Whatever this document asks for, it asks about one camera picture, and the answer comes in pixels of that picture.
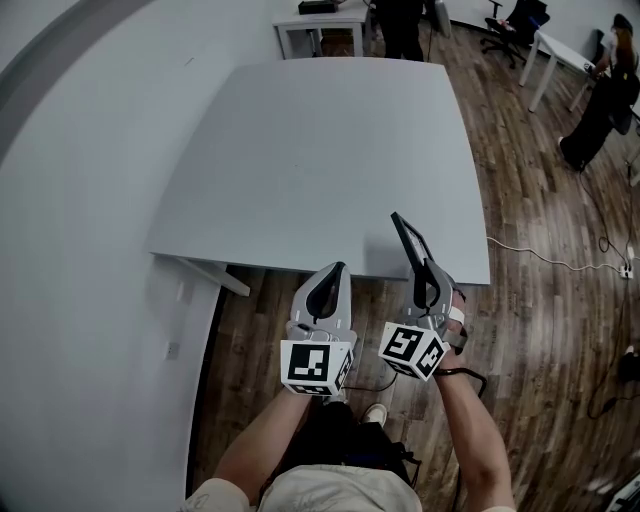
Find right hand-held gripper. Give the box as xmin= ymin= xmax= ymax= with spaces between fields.
xmin=377 ymin=257 xmax=469 ymax=383

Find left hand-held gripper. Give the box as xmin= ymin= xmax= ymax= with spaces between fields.
xmin=280 ymin=261 xmax=359 ymax=400

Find person's left forearm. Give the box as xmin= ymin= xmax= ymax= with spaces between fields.
xmin=212 ymin=387 xmax=314 ymax=501

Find person's right forearm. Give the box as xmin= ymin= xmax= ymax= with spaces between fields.
xmin=432 ymin=349 xmax=516 ymax=512

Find person's right hand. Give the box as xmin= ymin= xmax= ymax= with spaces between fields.
xmin=449 ymin=288 xmax=469 ymax=335

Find person's black trousers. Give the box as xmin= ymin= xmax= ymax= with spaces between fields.
xmin=287 ymin=399 xmax=401 ymax=471

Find grey table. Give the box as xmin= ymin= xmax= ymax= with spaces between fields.
xmin=147 ymin=56 xmax=492 ymax=296

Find black waist pack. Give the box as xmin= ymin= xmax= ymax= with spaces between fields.
xmin=344 ymin=439 xmax=422 ymax=486

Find person's beige printed shirt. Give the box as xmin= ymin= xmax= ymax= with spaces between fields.
xmin=182 ymin=463 xmax=421 ymax=512

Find black office chair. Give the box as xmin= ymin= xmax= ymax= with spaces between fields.
xmin=479 ymin=0 xmax=551 ymax=69

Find white metal rack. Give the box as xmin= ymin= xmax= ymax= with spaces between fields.
xmin=607 ymin=479 xmax=640 ymax=512

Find small white table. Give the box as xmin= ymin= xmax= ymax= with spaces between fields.
xmin=272 ymin=0 xmax=371 ymax=61

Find black power cable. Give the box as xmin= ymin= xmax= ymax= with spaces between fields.
xmin=344 ymin=367 xmax=400 ymax=394

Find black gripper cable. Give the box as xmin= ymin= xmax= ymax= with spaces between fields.
xmin=432 ymin=366 xmax=489 ymax=400

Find white cable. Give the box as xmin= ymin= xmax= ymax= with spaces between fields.
xmin=485 ymin=235 xmax=626 ymax=274

